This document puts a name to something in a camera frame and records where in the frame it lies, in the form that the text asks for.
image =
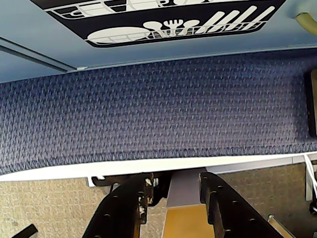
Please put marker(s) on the black dishwasher rack decal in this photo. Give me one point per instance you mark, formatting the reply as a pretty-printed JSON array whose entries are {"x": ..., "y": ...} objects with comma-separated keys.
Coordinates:
[{"x": 119, "y": 17}]

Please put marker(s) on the gray and yellow beam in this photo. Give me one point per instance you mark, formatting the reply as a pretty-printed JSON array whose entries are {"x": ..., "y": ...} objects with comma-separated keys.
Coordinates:
[{"x": 184, "y": 198}]

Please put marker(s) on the blue textured floor mat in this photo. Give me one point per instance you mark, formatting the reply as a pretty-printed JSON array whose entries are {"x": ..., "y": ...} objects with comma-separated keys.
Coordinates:
[{"x": 148, "y": 111}]

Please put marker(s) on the black flat bar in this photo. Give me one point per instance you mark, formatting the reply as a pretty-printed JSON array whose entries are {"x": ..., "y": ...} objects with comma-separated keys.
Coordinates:
[{"x": 27, "y": 231}]

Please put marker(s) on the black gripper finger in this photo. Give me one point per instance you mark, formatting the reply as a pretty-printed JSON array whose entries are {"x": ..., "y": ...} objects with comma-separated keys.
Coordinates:
[
  {"x": 119, "y": 213},
  {"x": 230, "y": 213}
]

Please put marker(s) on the blue wooden toy kitchen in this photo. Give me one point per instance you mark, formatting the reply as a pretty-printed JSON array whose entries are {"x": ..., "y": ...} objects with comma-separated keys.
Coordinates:
[{"x": 24, "y": 24}]

